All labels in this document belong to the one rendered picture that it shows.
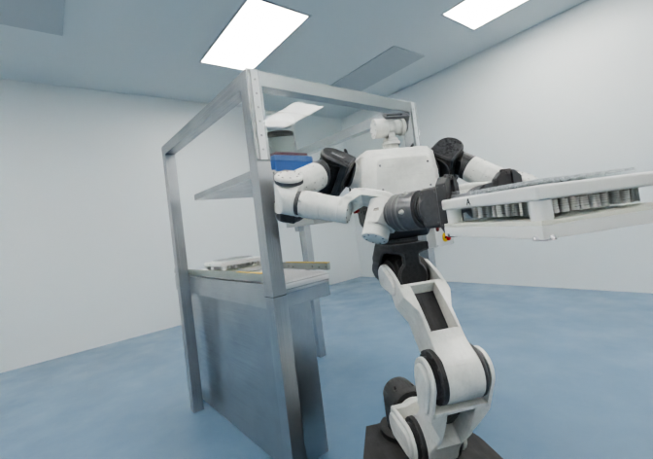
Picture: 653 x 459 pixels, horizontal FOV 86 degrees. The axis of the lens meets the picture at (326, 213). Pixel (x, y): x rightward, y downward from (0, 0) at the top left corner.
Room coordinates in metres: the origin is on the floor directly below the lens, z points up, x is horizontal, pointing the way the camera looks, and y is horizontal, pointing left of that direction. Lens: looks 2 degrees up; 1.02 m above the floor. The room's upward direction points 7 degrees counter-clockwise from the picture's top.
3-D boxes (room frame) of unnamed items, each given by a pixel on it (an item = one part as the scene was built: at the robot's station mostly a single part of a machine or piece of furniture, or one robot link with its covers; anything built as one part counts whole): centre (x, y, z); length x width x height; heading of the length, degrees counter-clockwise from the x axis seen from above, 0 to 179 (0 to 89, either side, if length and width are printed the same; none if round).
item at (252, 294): (1.97, 0.55, 0.76); 1.30 x 0.29 x 0.10; 40
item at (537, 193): (0.58, -0.37, 1.03); 0.25 x 0.24 x 0.02; 100
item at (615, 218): (0.58, -0.37, 0.98); 0.24 x 0.24 x 0.02; 10
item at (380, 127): (1.20, -0.25, 1.31); 0.10 x 0.07 x 0.09; 101
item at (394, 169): (1.26, -0.24, 1.11); 0.34 x 0.30 x 0.36; 101
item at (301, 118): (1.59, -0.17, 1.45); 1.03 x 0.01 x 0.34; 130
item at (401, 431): (1.22, -0.25, 0.28); 0.21 x 0.20 x 0.13; 11
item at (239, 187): (1.67, 0.32, 1.23); 0.62 x 0.38 x 0.04; 40
